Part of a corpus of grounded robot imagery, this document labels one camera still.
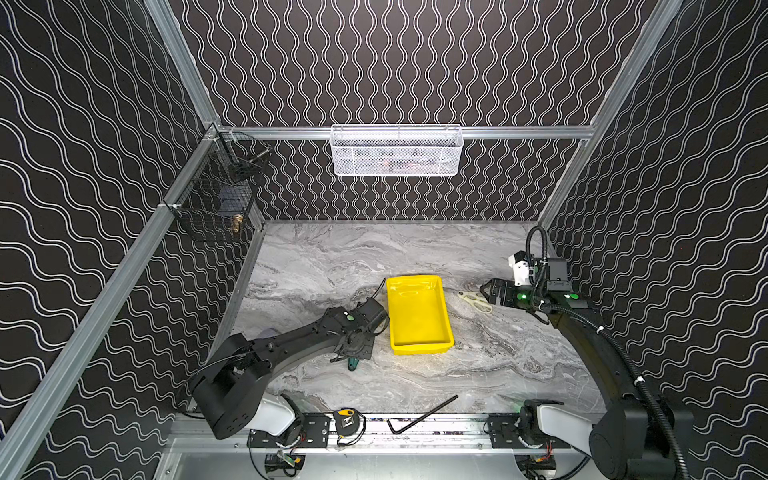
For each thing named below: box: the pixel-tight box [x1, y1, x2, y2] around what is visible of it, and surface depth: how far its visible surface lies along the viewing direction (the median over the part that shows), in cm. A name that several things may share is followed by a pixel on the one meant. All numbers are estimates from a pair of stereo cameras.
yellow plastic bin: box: [386, 275, 454, 356], surface depth 93 cm
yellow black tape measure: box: [333, 407, 366, 446], surface depth 75 cm
